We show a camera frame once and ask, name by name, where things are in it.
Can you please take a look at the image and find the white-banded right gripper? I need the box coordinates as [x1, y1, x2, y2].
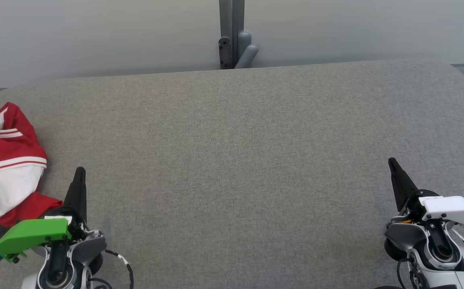
[388, 157, 464, 231]

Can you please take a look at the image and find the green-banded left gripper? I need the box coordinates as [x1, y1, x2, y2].
[0, 167, 91, 263]

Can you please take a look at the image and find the red white basketball jersey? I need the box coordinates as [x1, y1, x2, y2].
[0, 102, 49, 220]

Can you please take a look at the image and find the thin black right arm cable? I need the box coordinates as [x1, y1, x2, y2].
[395, 258, 426, 289]

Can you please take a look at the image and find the black white-banded left arm cable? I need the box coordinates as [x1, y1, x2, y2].
[104, 249, 135, 289]

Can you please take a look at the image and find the dark grey bolted bracket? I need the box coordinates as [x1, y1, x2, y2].
[218, 37, 232, 70]

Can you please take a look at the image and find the grey cylindrical lever handle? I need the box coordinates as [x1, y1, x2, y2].
[234, 31, 259, 69]

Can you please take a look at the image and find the grey metal wall post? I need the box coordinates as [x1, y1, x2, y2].
[219, 0, 245, 69]

